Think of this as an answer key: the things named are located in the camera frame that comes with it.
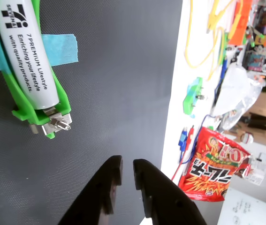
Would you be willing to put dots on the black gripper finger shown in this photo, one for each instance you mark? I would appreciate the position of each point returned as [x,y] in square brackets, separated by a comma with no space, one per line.
[170,204]
[93,201]

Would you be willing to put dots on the white AA battery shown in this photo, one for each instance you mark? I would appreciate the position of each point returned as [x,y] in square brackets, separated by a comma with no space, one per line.
[29,70]

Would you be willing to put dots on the green battery holder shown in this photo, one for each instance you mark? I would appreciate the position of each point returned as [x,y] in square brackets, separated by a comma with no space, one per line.
[17,93]

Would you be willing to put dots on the red snack bag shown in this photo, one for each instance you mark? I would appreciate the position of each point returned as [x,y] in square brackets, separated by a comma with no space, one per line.
[212,173]

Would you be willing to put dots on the blue alligator clip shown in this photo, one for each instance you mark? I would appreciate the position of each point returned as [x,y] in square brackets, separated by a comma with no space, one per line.
[182,139]

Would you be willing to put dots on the red alligator clip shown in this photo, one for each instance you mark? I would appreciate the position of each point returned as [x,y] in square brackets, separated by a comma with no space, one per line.
[190,138]

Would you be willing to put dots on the white notebook page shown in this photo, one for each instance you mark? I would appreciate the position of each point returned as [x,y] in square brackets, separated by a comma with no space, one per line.
[252,208]

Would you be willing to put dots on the clear plastic bottle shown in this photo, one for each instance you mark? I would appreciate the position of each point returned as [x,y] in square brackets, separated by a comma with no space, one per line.
[261,171]

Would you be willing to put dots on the small green printed block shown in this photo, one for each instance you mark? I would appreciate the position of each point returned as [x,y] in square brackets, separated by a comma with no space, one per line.
[190,100]

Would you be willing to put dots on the dark gray textured mat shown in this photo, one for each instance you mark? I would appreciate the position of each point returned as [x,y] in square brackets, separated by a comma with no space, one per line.
[123,93]

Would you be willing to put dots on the short blue masking tape piece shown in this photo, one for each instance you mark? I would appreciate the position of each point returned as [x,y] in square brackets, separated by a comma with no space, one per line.
[192,90]

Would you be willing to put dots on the black stand legs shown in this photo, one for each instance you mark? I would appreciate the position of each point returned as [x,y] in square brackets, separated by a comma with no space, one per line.
[264,122]

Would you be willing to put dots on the clear plastic bag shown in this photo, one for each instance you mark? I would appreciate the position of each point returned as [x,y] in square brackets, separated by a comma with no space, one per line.
[236,93]

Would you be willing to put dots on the long blue masking tape strip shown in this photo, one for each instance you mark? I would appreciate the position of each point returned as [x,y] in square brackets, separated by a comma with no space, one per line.
[62,50]

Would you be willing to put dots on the yellow clip lead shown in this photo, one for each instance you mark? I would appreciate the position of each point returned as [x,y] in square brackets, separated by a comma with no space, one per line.
[215,16]

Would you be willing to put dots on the orange paper sheet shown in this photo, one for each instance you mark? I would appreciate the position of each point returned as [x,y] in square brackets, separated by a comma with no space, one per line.
[240,21]

